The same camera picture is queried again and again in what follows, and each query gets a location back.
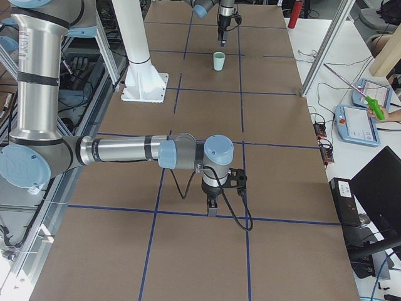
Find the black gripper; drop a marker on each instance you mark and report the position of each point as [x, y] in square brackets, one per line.
[223, 21]

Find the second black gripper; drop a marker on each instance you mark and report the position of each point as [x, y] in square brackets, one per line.
[209, 190]

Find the mint green cup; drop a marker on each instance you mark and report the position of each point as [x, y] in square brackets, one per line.
[218, 65]
[219, 56]

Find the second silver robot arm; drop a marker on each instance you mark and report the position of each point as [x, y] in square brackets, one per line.
[37, 152]

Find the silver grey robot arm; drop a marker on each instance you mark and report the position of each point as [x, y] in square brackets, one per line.
[225, 11]

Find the black computer box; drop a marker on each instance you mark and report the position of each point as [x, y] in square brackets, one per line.
[344, 201]

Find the black orange usb hub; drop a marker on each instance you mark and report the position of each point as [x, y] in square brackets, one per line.
[320, 130]

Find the near teach pendant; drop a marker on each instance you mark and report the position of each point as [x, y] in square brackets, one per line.
[355, 126]

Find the teach pendant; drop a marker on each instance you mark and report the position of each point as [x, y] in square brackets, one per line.
[355, 126]
[382, 93]

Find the black monitor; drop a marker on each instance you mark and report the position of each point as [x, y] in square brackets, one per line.
[377, 189]

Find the far teach pendant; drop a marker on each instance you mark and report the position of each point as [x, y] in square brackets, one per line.
[382, 93]

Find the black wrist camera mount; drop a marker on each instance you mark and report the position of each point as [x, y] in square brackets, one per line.
[237, 17]

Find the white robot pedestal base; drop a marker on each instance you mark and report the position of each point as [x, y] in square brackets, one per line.
[143, 83]

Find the aluminium frame post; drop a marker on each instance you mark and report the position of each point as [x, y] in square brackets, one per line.
[330, 36]

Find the green handled tool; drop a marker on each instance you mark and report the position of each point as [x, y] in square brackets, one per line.
[372, 103]

